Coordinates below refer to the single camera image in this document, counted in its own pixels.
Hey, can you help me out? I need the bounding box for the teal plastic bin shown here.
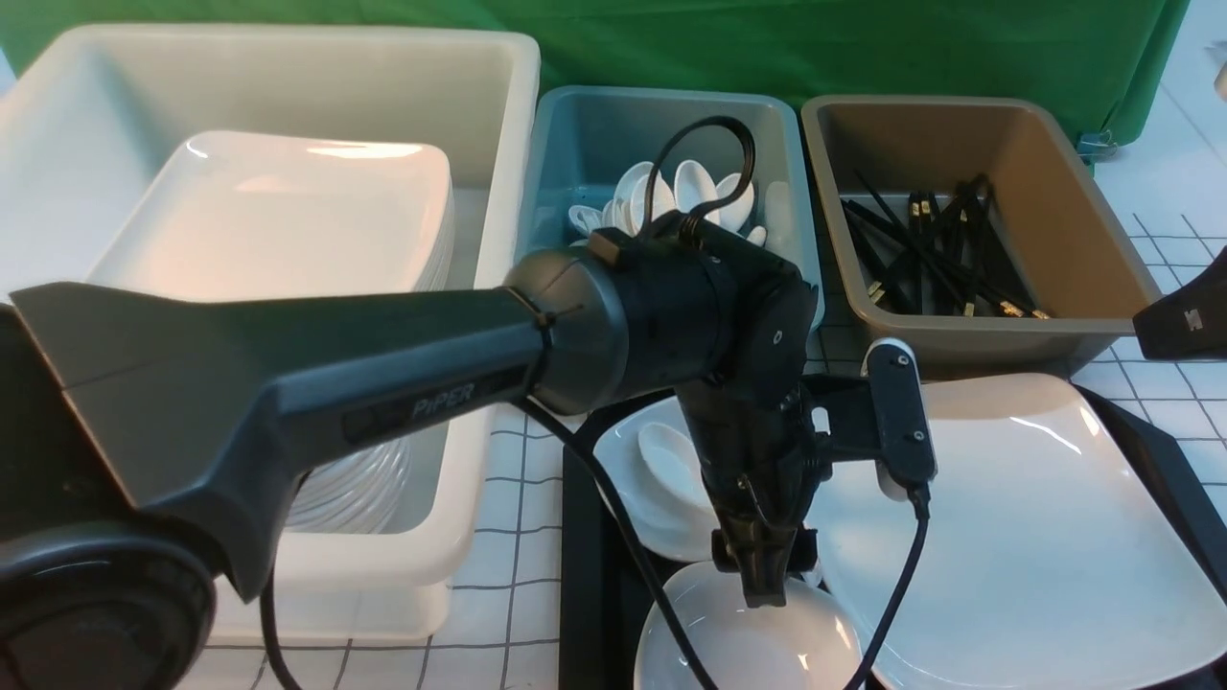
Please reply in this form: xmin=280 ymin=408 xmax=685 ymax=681
xmin=514 ymin=86 xmax=822 ymax=287

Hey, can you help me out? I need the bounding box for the metal binder clip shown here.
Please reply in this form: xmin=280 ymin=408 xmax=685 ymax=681
xmin=1077 ymin=130 xmax=1121 ymax=166

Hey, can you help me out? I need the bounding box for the large white square plate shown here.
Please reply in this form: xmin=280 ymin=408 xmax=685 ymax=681
xmin=872 ymin=373 xmax=1226 ymax=689

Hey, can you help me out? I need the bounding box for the stack of white square plates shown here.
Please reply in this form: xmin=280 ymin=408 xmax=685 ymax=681
xmin=87 ymin=130 xmax=455 ymax=302

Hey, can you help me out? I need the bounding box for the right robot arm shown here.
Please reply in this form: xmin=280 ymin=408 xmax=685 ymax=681
xmin=1133 ymin=250 xmax=1226 ymax=362

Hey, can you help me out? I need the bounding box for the pile of white spoons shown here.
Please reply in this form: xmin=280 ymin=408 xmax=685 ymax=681
xmin=566 ymin=160 xmax=771 ymax=247

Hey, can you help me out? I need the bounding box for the green cloth backdrop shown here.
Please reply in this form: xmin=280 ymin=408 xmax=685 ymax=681
xmin=2 ymin=1 xmax=1189 ymax=144

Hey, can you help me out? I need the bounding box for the large white plastic tub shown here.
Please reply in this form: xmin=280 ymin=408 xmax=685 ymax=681
xmin=1 ymin=25 xmax=541 ymax=645

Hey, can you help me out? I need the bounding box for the white bowl tray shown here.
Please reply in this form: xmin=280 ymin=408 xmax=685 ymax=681
xmin=594 ymin=397 xmax=718 ymax=564
xmin=663 ymin=561 xmax=863 ymax=689

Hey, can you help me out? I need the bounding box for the white ceramic soup spoon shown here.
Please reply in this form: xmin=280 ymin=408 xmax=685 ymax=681
xmin=618 ymin=421 xmax=718 ymax=564

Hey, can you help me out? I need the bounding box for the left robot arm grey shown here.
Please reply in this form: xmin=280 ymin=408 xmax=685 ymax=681
xmin=2 ymin=223 xmax=825 ymax=689

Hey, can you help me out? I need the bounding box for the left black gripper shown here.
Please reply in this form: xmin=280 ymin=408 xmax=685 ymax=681
xmin=676 ymin=381 xmax=832 ymax=609

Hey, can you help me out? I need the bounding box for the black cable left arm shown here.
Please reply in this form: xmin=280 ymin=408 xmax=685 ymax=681
xmin=259 ymin=115 xmax=933 ymax=690

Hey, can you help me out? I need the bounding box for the pile of black chopsticks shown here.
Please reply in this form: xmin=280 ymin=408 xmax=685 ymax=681
xmin=840 ymin=171 xmax=1052 ymax=319

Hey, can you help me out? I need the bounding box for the brown plastic bin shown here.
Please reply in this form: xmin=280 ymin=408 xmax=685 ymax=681
xmin=800 ymin=95 xmax=1161 ymax=381

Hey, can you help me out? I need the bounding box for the black serving tray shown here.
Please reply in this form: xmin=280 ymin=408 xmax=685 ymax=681
xmin=558 ymin=387 xmax=1225 ymax=689

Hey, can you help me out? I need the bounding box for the stack of white bowls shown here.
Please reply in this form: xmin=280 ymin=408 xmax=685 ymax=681
xmin=285 ymin=437 xmax=412 ymax=534

